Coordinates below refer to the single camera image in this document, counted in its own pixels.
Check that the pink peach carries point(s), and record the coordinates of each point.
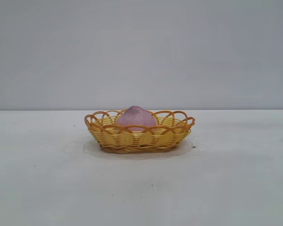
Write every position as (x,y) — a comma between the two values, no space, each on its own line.
(136,120)

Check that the yellow orange woven basket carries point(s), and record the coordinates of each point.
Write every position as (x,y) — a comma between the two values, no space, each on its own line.
(132,141)

